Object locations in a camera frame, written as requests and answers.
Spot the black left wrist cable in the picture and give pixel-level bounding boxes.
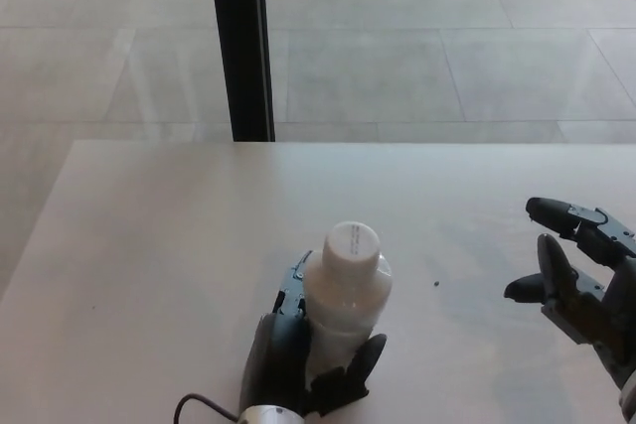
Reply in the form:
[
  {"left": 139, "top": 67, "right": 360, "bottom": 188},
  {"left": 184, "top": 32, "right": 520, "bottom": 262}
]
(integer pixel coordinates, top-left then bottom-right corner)
[{"left": 173, "top": 392, "right": 244, "bottom": 424}]

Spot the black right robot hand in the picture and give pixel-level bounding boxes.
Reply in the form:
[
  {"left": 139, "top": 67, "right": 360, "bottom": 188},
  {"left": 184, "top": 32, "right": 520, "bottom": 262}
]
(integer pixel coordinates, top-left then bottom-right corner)
[{"left": 503, "top": 197, "right": 636, "bottom": 395}]

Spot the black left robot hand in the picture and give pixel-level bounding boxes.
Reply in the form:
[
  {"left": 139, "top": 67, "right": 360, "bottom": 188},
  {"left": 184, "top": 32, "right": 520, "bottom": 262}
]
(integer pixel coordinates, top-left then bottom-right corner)
[{"left": 239, "top": 249, "right": 389, "bottom": 418}]

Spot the white plastic bottle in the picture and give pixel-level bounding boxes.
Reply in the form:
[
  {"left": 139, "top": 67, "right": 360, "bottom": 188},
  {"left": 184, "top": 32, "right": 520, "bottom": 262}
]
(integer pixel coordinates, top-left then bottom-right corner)
[{"left": 301, "top": 248, "right": 396, "bottom": 381}]

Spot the black vertical frame post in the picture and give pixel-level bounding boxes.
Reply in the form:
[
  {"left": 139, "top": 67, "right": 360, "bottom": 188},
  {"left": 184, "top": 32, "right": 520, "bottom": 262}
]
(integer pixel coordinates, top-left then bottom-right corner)
[{"left": 207, "top": 0, "right": 276, "bottom": 143}]

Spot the white screw cap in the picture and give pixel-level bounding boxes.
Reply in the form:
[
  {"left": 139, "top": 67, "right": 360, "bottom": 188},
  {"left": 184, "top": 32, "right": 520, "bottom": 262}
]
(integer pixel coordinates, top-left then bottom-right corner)
[{"left": 322, "top": 220, "right": 381, "bottom": 277}]

